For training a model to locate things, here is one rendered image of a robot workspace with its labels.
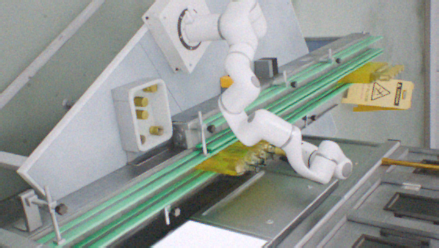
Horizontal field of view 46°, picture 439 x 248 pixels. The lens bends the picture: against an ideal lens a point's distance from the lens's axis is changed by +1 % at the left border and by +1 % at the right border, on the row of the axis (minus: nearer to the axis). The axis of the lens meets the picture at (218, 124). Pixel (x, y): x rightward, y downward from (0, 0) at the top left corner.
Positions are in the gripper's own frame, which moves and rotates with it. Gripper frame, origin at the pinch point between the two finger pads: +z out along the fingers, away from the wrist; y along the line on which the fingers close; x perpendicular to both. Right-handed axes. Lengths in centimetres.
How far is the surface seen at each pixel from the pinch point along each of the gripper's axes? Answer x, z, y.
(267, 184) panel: 5.6, 5.0, -12.6
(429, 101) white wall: -527, 251, -160
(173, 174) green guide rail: 43.4, 9.0, 4.3
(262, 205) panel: 18.7, -5.9, -12.6
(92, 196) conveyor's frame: 71, 13, 6
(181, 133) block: 29.7, 22.1, 12.1
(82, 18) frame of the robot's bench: 28, 91, 53
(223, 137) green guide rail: 13.8, 17.9, 6.3
